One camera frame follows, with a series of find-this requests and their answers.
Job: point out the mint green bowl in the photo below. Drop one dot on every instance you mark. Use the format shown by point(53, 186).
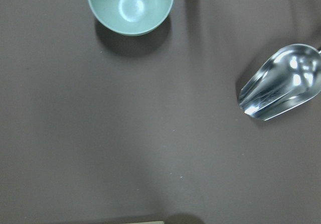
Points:
point(131, 17)

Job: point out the bamboo cutting board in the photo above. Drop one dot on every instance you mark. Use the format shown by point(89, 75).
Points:
point(145, 222)

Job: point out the metal ice scoop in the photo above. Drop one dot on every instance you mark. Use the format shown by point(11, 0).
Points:
point(289, 78)

